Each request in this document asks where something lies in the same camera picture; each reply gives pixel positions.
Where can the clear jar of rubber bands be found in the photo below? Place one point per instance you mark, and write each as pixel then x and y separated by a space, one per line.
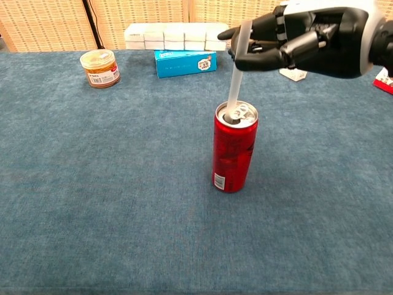
pixel 99 70

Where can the transparent plastic straw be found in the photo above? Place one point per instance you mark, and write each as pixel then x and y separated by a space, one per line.
pixel 235 89

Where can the blue tissue box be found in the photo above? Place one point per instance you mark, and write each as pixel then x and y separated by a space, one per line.
pixel 184 64

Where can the small white box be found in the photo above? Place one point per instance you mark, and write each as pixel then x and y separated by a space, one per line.
pixel 294 76

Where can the white tissue multipack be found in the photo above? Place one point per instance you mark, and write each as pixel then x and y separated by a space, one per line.
pixel 175 37

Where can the black tripod stand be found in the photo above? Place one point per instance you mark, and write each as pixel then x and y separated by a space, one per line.
pixel 92 21

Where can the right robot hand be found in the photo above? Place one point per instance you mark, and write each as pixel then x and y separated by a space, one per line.
pixel 322 46

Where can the red soda can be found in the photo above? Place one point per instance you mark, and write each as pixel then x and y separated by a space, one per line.
pixel 233 153

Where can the bamboo folding screen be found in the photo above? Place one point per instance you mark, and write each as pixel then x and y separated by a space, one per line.
pixel 46 24

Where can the blue felt table cover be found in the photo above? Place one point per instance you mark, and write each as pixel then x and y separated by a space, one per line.
pixel 92 184

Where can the red and white snack box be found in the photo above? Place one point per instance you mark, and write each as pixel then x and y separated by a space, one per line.
pixel 383 83

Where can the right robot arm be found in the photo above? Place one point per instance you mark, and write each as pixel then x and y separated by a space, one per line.
pixel 386 43

